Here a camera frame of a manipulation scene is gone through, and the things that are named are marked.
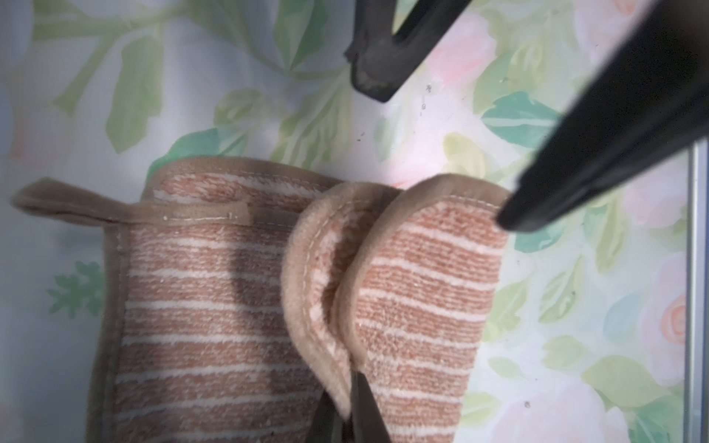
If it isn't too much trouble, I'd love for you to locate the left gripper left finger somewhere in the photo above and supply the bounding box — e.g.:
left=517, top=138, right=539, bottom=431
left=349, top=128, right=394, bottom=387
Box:
left=305, top=408, right=343, bottom=443

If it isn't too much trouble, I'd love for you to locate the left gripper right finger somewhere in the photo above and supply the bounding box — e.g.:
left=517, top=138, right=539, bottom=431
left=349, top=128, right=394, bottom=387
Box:
left=350, top=371, right=391, bottom=443

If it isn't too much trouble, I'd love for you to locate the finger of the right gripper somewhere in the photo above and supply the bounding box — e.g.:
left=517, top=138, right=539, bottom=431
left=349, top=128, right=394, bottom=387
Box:
left=497, top=1, right=708, bottom=233
left=345, top=0, right=471, bottom=103

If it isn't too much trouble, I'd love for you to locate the beige striped dishcloth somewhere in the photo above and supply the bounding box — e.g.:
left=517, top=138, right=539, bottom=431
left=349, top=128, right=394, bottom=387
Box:
left=11, top=157, right=509, bottom=442

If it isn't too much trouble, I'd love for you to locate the aluminium rail frame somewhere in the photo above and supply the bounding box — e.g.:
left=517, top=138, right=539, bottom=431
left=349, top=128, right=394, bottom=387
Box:
left=683, top=138, right=708, bottom=442

